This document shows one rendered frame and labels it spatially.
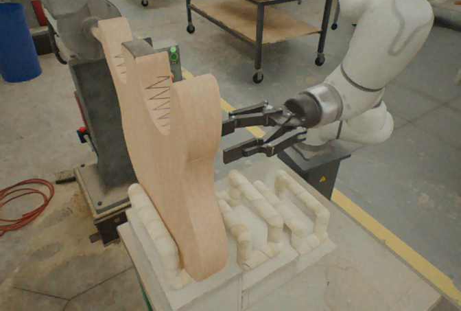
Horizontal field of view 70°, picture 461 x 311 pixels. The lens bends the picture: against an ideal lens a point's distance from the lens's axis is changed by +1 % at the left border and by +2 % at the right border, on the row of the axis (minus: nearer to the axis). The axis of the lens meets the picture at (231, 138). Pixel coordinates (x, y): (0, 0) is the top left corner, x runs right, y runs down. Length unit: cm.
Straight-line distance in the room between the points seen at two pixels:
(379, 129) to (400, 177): 126
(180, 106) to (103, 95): 143
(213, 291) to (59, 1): 88
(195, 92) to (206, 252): 25
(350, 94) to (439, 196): 205
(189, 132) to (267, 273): 50
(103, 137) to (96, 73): 36
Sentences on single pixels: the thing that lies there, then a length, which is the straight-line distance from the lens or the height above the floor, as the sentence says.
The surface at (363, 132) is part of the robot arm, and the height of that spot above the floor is 87.
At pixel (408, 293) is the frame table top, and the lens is 96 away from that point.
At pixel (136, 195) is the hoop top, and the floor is 121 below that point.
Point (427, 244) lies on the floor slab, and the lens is 237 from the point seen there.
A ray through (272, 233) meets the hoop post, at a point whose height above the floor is 109.
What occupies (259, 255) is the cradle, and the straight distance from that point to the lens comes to 76.
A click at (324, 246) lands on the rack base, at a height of 94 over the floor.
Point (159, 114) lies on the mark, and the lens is 45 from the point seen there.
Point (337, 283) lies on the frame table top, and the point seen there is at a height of 93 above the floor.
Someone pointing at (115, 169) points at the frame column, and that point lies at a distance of 201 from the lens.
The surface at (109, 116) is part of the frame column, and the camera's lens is 181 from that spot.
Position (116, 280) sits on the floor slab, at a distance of 204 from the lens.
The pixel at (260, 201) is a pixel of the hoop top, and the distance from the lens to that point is 76.
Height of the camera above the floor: 169
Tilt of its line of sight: 37 degrees down
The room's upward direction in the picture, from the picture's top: straight up
